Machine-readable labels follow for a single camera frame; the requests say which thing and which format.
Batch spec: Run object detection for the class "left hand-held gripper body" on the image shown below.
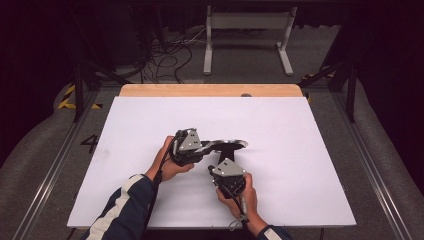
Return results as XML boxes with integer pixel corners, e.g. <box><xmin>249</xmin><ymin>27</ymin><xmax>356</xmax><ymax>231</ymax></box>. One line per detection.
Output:
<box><xmin>169</xmin><ymin>128</ymin><xmax>205</xmax><ymax>167</ymax></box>

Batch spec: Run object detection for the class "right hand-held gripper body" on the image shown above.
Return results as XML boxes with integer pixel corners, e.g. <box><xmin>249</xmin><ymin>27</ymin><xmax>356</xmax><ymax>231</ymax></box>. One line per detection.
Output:
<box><xmin>211</xmin><ymin>157</ymin><xmax>248</xmax><ymax>199</ymax></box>

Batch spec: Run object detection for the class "black cloth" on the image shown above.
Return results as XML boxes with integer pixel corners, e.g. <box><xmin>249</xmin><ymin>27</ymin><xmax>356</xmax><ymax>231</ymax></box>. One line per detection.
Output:
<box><xmin>212</xmin><ymin>141</ymin><xmax>242</xmax><ymax>165</ymax></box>

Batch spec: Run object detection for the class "person's left hand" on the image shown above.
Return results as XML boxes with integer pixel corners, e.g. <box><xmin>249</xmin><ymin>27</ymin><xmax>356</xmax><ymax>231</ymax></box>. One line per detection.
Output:
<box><xmin>144</xmin><ymin>135</ymin><xmax>195</xmax><ymax>183</ymax></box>

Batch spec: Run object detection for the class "person's right hand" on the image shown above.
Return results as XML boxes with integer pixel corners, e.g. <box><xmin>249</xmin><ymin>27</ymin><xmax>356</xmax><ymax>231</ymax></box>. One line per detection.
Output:
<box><xmin>215</xmin><ymin>172</ymin><xmax>260</xmax><ymax>222</ymax></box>

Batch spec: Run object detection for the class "wooden table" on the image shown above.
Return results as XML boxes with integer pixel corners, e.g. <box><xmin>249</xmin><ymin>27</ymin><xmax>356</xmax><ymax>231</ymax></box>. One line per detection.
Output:
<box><xmin>118</xmin><ymin>83</ymin><xmax>305</xmax><ymax>99</ymax></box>

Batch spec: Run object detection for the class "white board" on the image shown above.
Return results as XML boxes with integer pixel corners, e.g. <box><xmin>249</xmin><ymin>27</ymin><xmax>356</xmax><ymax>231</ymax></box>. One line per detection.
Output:
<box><xmin>66</xmin><ymin>96</ymin><xmax>357</xmax><ymax>230</ymax></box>

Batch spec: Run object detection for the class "black metal stand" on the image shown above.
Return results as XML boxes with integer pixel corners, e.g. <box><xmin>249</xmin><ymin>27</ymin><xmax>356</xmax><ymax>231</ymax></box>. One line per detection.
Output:
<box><xmin>68</xmin><ymin>6</ymin><xmax>133</xmax><ymax>123</ymax></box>
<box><xmin>297</xmin><ymin>6</ymin><xmax>361</xmax><ymax>124</ymax></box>

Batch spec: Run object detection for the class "yellow black floor tape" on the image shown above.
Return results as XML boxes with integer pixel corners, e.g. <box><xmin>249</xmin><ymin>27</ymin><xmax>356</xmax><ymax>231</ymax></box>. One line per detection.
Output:
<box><xmin>56</xmin><ymin>84</ymin><xmax>103</xmax><ymax>111</ymax></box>

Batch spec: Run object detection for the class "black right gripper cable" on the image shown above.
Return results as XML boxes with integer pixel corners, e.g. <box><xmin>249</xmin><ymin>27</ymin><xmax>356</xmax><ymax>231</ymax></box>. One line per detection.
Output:
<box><xmin>221</xmin><ymin>184</ymin><xmax>251</xmax><ymax>233</ymax></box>

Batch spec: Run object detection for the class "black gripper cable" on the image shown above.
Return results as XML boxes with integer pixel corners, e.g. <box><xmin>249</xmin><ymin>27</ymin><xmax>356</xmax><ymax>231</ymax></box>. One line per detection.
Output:
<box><xmin>141</xmin><ymin>132</ymin><xmax>182</xmax><ymax>240</ymax></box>
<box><xmin>221</xmin><ymin>184</ymin><xmax>251</xmax><ymax>233</ymax></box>

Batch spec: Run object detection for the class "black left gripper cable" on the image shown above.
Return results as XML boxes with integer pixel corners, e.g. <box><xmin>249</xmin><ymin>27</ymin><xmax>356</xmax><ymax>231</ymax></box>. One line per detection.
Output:
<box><xmin>141</xmin><ymin>132</ymin><xmax>182</xmax><ymax>240</ymax></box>

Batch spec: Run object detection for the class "bundle of floor cables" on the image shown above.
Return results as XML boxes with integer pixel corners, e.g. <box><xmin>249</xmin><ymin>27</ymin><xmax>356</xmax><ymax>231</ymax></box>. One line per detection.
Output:
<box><xmin>131</xmin><ymin>26</ymin><xmax>208</xmax><ymax>85</ymax></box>

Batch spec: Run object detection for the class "white metal table frame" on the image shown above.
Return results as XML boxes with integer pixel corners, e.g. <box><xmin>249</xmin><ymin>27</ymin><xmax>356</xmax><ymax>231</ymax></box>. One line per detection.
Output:
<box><xmin>202</xmin><ymin>4</ymin><xmax>299</xmax><ymax>77</ymax></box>

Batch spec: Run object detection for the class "aluminium rail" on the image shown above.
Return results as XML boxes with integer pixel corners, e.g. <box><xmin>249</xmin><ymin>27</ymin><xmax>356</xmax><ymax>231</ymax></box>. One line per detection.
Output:
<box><xmin>332</xmin><ymin>90</ymin><xmax>415</xmax><ymax>240</ymax></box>
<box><xmin>12</xmin><ymin>89</ymin><xmax>102</xmax><ymax>240</ymax></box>

